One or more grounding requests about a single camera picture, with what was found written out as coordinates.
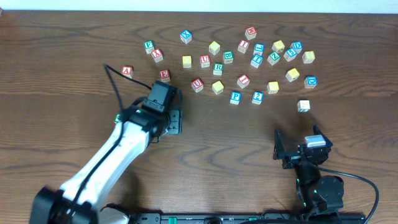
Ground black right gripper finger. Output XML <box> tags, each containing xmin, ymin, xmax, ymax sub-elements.
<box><xmin>312</xmin><ymin>124</ymin><xmax>327</xmax><ymax>140</ymax></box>
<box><xmin>272</xmin><ymin>129</ymin><xmax>285</xmax><ymax>160</ymax></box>

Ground red E wooden block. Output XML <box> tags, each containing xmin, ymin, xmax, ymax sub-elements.
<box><xmin>159</xmin><ymin>69</ymin><xmax>170</xmax><ymax>82</ymax></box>

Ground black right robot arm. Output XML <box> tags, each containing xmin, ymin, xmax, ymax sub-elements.
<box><xmin>273</xmin><ymin>125</ymin><xmax>344</xmax><ymax>219</ymax></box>

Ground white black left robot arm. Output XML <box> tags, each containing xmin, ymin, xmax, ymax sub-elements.
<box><xmin>29</xmin><ymin>81</ymin><xmax>182</xmax><ymax>223</ymax></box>

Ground red U block lower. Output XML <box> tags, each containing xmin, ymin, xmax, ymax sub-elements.
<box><xmin>191</xmin><ymin>78</ymin><xmax>204</xmax><ymax>93</ymax></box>

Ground red u block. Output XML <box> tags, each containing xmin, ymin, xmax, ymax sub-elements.
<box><xmin>200</xmin><ymin>55</ymin><xmax>211</xmax><ymax>68</ymax></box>
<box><xmin>191</xmin><ymin>78</ymin><xmax>204</xmax><ymax>93</ymax></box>

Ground blue D block lower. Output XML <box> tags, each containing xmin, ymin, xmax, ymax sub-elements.
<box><xmin>304</xmin><ymin>76</ymin><xmax>318</xmax><ymax>88</ymax></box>

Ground blue d block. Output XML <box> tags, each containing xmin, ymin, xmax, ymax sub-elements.
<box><xmin>290</xmin><ymin>41</ymin><xmax>303</xmax><ymax>54</ymax></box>
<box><xmin>304</xmin><ymin>76</ymin><xmax>318</xmax><ymax>88</ymax></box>

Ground green J wooden block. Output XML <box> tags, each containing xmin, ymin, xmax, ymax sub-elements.
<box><xmin>114</xmin><ymin>113</ymin><xmax>122</xmax><ymax>124</ymax></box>

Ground blue 2 wooden block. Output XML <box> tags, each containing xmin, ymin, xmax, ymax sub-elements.
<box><xmin>252</xmin><ymin>91</ymin><xmax>264</xmax><ymax>105</ymax></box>

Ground yellow Q wooden block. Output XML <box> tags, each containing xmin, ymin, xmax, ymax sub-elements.
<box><xmin>212</xmin><ymin>80</ymin><xmax>224</xmax><ymax>95</ymax></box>

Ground yellow K wooden block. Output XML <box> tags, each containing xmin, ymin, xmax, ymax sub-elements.
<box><xmin>285</xmin><ymin>68</ymin><xmax>300</xmax><ymax>82</ymax></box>

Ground yellow S wooden block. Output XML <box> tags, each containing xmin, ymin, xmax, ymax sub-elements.
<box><xmin>267</xmin><ymin>81</ymin><xmax>279</xmax><ymax>95</ymax></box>

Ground yellow block left middle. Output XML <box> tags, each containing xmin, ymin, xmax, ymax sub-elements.
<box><xmin>182</xmin><ymin>55</ymin><xmax>192</xmax><ymax>68</ymax></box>

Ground red A wooden block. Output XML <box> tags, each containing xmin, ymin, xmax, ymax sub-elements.
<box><xmin>121</xmin><ymin>66</ymin><xmax>134</xmax><ymax>78</ymax></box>

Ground blue P wooden block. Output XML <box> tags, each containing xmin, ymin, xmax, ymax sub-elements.
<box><xmin>230</xmin><ymin>91</ymin><xmax>241</xmax><ymax>105</ymax></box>

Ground red X wooden block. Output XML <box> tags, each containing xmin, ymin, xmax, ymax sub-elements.
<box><xmin>150</xmin><ymin>49</ymin><xmax>164</xmax><ymax>63</ymax></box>

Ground red U block upper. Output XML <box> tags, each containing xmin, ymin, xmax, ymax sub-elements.
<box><xmin>200</xmin><ymin>55</ymin><xmax>211</xmax><ymax>68</ymax></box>

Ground green R wooden block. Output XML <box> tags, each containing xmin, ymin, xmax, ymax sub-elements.
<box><xmin>213</xmin><ymin>63</ymin><xmax>224</xmax><ymax>76</ymax></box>

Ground yellow 8 wooden block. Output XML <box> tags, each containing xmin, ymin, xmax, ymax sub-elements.
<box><xmin>302</xmin><ymin>51</ymin><xmax>315</xmax><ymax>64</ymax></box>

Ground red I block lower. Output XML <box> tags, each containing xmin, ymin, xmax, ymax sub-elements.
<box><xmin>237</xmin><ymin>74</ymin><xmax>251</xmax><ymax>89</ymax></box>

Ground red i block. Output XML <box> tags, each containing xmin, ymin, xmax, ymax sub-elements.
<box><xmin>238</xmin><ymin>40</ymin><xmax>249</xmax><ymax>54</ymax></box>
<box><xmin>237</xmin><ymin>74</ymin><xmax>251</xmax><ymax>89</ymax></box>

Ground green F wooden block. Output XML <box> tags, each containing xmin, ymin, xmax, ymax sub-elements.
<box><xmin>144</xmin><ymin>40</ymin><xmax>155</xmax><ymax>54</ymax></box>

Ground blue 5 wooden block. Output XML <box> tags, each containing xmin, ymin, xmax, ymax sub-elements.
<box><xmin>284</xmin><ymin>48</ymin><xmax>297</xmax><ymax>62</ymax></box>

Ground green Z wooden block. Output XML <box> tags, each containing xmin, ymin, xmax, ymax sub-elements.
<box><xmin>267</xmin><ymin>52</ymin><xmax>280</xmax><ymax>65</ymax></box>

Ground yellow block upper centre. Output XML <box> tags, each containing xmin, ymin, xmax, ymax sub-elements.
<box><xmin>208</xmin><ymin>41</ymin><xmax>221</xmax><ymax>55</ymax></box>

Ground green B wooden block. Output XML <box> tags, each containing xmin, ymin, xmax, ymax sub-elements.
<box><xmin>223</xmin><ymin>50</ymin><xmax>234</xmax><ymax>63</ymax></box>

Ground blue D block upper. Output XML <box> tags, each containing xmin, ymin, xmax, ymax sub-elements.
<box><xmin>290</xmin><ymin>41</ymin><xmax>303</xmax><ymax>54</ymax></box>

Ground blue X wooden block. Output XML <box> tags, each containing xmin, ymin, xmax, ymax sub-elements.
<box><xmin>180</xmin><ymin>30</ymin><xmax>192</xmax><ymax>44</ymax></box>

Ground blue T wooden block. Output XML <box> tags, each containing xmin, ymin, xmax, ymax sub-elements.
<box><xmin>250</xmin><ymin>54</ymin><xmax>264</xmax><ymax>68</ymax></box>

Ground yellow block upper right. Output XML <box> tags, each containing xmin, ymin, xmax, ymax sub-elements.
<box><xmin>272</xmin><ymin>40</ymin><xmax>285</xmax><ymax>54</ymax></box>

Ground blue L wooden block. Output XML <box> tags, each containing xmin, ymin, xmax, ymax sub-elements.
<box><xmin>253</xmin><ymin>43</ymin><xmax>265</xmax><ymax>56</ymax></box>

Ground red I block upper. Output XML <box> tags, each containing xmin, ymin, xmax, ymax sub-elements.
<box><xmin>238</xmin><ymin>40</ymin><xmax>249</xmax><ymax>54</ymax></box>

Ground red block far top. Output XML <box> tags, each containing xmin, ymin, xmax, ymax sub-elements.
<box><xmin>245</xmin><ymin>26</ymin><xmax>257</xmax><ymax>40</ymax></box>

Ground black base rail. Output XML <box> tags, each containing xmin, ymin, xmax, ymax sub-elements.
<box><xmin>102</xmin><ymin>212</ymin><xmax>367</xmax><ymax>224</ymax></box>

